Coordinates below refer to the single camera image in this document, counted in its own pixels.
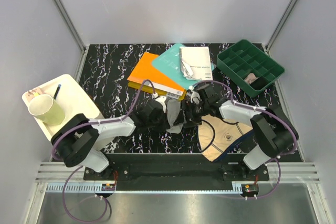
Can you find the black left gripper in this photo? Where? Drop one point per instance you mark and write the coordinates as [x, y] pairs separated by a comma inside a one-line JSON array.
[[165, 124]]

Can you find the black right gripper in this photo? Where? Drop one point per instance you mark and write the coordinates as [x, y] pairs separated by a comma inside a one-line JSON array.
[[193, 121]]

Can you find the grey underwear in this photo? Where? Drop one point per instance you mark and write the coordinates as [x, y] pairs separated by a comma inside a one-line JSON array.
[[175, 116]]

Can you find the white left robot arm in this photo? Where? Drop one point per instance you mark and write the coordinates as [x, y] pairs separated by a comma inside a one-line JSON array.
[[76, 142]]

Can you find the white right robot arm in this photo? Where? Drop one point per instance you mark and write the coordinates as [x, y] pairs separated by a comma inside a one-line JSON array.
[[275, 135]]

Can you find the beige underwear navy trim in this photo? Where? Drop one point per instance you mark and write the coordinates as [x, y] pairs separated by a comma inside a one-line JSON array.
[[218, 137]]

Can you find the pink rolled underwear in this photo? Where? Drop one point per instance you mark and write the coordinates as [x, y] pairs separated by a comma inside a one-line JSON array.
[[250, 78]]

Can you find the white Canon safety booklet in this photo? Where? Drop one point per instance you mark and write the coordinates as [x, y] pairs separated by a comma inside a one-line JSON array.
[[195, 63]]

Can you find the orange folder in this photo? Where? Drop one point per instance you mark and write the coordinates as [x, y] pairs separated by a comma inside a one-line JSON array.
[[145, 70]]

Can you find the teal plastic board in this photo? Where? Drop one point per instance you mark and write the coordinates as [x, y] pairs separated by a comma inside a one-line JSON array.
[[169, 64]]

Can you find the green compartment tray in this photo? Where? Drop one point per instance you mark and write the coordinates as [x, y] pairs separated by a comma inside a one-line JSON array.
[[243, 58]]

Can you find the cream plastic bin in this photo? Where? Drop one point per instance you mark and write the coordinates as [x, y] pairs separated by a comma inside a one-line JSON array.
[[71, 97]]

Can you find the blue black pen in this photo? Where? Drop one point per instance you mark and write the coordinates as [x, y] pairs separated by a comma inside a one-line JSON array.
[[57, 91]]

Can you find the green paper cup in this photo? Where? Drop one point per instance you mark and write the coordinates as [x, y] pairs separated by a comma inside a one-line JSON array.
[[45, 108]]

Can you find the pink sticky note pad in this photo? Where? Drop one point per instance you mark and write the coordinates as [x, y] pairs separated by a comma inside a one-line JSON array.
[[35, 93]]

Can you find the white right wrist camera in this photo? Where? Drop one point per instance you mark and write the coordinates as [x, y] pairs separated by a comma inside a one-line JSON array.
[[194, 97]]

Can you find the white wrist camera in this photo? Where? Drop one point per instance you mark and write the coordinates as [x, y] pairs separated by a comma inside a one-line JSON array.
[[161, 99], [194, 97]]

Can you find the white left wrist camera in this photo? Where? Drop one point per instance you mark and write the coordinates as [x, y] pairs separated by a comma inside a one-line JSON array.
[[161, 99]]

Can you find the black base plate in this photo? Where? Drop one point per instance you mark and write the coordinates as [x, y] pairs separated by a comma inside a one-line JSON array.
[[177, 173]]

